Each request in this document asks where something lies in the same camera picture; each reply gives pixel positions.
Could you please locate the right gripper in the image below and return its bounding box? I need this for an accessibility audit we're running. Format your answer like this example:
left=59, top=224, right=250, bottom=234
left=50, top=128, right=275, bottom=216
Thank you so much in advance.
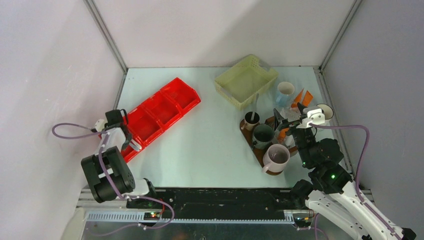
left=272, top=108, right=314, bottom=167

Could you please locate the clear textured acrylic tray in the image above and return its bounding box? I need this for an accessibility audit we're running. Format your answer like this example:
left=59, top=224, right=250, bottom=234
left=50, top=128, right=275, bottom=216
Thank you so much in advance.
left=279, top=101, right=308, bottom=122

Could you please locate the light blue mug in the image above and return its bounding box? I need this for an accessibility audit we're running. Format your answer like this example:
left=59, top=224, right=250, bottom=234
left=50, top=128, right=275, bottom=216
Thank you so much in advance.
left=275, top=81, right=295, bottom=107

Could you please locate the orange toothpaste tube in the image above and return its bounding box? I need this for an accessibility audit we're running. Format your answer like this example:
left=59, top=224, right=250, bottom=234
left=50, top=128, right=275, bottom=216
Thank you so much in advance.
left=290, top=88, right=314, bottom=109
left=277, top=128, right=289, bottom=143

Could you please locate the dark green mug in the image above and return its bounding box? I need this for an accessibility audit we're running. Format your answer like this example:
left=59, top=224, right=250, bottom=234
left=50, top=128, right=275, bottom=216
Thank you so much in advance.
left=250, top=124, right=275, bottom=150

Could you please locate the grey toothbrush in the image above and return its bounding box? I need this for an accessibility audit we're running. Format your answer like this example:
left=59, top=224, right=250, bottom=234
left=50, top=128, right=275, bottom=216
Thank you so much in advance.
left=250, top=93, right=259, bottom=122

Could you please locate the brown mug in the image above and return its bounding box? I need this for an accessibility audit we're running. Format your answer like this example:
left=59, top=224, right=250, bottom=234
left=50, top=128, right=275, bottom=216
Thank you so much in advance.
left=240, top=111, right=260, bottom=131

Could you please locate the white mug black handle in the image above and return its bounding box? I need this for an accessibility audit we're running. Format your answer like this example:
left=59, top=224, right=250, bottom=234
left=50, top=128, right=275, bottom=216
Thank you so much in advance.
left=316, top=103, right=334, bottom=126

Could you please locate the pink white mug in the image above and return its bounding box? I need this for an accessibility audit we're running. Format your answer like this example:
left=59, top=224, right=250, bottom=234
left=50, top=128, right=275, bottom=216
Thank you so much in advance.
left=262, top=144, right=291, bottom=175

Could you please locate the cream plastic basket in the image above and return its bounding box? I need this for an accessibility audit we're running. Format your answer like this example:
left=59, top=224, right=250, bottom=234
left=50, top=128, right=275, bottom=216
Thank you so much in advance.
left=214, top=54, right=279, bottom=111

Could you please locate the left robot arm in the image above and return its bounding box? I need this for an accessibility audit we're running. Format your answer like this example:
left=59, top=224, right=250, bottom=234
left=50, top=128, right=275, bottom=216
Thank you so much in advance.
left=81, top=127, right=158, bottom=208

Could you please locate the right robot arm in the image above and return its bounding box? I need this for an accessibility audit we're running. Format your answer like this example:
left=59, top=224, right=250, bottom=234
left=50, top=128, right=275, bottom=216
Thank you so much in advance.
left=273, top=103, right=417, bottom=240

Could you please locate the brown oval wooden tray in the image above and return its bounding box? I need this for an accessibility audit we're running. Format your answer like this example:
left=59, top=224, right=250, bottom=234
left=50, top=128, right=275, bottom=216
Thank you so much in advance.
left=239, top=117, right=284, bottom=176

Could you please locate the red divided organizer bin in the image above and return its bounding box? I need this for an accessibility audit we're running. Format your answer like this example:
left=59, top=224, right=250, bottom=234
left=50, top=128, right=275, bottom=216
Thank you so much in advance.
left=121, top=77, right=201, bottom=163

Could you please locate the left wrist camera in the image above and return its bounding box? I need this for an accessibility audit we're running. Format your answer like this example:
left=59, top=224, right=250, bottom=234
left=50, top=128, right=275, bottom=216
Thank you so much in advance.
left=91, top=109, right=129, bottom=133

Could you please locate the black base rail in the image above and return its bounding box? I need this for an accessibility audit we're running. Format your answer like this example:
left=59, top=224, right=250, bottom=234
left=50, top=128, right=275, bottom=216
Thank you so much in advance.
left=126, top=187, right=318, bottom=222

